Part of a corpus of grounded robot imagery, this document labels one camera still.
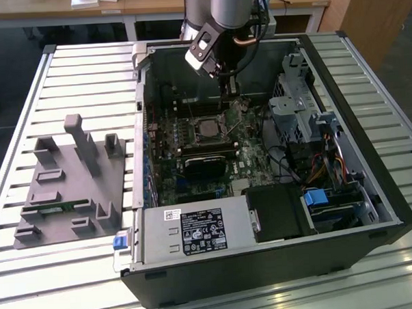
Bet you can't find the small silver heatsink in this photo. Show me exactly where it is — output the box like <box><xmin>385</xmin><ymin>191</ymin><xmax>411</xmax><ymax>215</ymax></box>
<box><xmin>230</xmin><ymin>178</ymin><xmax>252</xmax><ymax>198</ymax></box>

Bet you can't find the silver power supply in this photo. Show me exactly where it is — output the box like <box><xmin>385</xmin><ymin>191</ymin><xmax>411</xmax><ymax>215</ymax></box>
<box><xmin>134</xmin><ymin>195</ymin><xmax>258</xmax><ymax>266</ymax></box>

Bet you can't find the CPU socket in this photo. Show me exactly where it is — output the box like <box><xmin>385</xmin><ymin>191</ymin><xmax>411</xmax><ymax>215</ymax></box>
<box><xmin>189</xmin><ymin>114</ymin><xmax>231</xmax><ymax>146</ymax></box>

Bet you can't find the black plastic shroud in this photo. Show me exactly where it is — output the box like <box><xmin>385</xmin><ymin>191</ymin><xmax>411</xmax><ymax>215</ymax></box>
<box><xmin>243</xmin><ymin>182</ymin><xmax>317</xmax><ymax>245</ymax></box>

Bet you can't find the black PC case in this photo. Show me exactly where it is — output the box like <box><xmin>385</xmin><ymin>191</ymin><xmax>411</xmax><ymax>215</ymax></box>
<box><xmin>109</xmin><ymin>28</ymin><xmax>412</xmax><ymax>301</ymax></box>

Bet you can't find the wooden cabinet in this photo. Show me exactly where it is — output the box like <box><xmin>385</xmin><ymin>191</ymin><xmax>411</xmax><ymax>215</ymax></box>
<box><xmin>317</xmin><ymin>0</ymin><xmax>412</xmax><ymax>74</ymax></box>

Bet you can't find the coloured wire bundle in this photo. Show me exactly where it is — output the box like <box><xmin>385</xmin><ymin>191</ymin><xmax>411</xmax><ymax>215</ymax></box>
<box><xmin>302</xmin><ymin>131</ymin><xmax>354</xmax><ymax>194</ymax></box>

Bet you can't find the black graphics card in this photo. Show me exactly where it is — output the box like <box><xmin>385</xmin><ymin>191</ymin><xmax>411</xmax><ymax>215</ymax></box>
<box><xmin>182</xmin><ymin>153</ymin><xmax>228</xmax><ymax>180</ymax></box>

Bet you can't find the metal locking lever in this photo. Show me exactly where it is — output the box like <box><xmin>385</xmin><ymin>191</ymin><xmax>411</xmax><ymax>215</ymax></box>
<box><xmin>224</xmin><ymin>115</ymin><xmax>249</xmax><ymax>137</ymax></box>
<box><xmin>187</xmin><ymin>92</ymin><xmax>197</xmax><ymax>124</ymax></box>

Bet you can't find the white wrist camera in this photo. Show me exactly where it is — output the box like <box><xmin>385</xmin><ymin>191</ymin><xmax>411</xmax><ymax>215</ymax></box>
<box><xmin>182</xmin><ymin>22</ymin><xmax>224</xmax><ymax>80</ymax></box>

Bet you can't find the black rear port block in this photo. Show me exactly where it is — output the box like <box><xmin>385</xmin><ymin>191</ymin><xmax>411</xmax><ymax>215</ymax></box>
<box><xmin>172</xmin><ymin>94</ymin><xmax>226</xmax><ymax>118</ymax></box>

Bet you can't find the wooden desk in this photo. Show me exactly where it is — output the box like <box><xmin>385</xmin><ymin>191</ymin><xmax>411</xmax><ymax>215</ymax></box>
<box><xmin>0</xmin><ymin>0</ymin><xmax>333</xmax><ymax>48</ymax></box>

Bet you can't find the green motherboard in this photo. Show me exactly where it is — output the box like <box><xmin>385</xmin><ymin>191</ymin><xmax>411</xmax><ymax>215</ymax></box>
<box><xmin>144</xmin><ymin>89</ymin><xmax>290</xmax><ymax>208</ymax></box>

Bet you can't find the silver drive cage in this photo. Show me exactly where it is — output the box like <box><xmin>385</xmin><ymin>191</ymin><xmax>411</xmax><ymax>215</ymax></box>
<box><xmin>265</xmin><ymin>51</ymin><xmax>342</xmax><ymax>146</ymax></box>

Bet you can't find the black camera cable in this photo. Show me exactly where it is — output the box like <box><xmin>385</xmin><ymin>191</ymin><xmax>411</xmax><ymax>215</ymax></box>
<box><xmin>216</xmin><ymin>0</ymin><xmax>277</xmax><ymax>76</ymax></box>

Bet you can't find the grey parts rack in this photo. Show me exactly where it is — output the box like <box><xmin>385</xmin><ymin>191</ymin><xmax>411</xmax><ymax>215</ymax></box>
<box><xmin>6</xmin><ymin>111</ymin><xmax>132</xmax><ymax>252</ymax></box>

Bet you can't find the silver CPU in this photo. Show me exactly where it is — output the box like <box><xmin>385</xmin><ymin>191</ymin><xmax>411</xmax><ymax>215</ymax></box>
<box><xmin>197</xmin><ymin>118</ymin><xmax>223</xmax><ymax>137</ymax></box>

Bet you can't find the black RAM stick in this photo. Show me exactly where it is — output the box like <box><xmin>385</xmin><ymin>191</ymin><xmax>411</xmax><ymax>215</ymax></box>
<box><xmin>179</xmin><ymin>142</ymin><xmax>234</xmax><ymax>153</ymax></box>
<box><xmin>180</xmin><ymin>146</ymin><xmax>238</xmax><ymax>159</ymax></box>

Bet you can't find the metal socket cover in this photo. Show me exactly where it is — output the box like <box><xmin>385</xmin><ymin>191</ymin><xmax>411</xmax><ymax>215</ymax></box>
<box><xmin>228</xmin><ymin>96</ymin><xmax>251</xmax><ymax>116</ymax></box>

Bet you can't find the green RAM stick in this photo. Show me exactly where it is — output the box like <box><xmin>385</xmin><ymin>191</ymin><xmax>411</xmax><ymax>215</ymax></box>
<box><xmin>36</xmin><ymin>199</ymin><xmax>92</xmax><ymax>215</ymax></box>

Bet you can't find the blue disk carrier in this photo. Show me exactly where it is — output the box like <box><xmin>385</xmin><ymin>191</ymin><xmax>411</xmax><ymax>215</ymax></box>
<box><xmin>303</xmin><ymin>187</ymin><xmax>366</xmax><ymax>234</ymax></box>

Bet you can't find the blue case latch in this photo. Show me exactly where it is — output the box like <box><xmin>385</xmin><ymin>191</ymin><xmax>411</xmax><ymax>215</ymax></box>
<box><xmin>111</xmin><ymin>232</ymin><xmax>131</xmax><ymax>252</ymax></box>

